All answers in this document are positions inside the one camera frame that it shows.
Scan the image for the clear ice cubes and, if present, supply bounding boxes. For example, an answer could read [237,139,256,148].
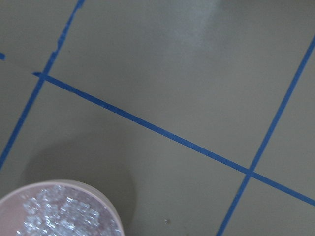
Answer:
[16,185,122,236]

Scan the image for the pink bowl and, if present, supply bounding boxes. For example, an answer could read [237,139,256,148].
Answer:
[0,180,125,236]

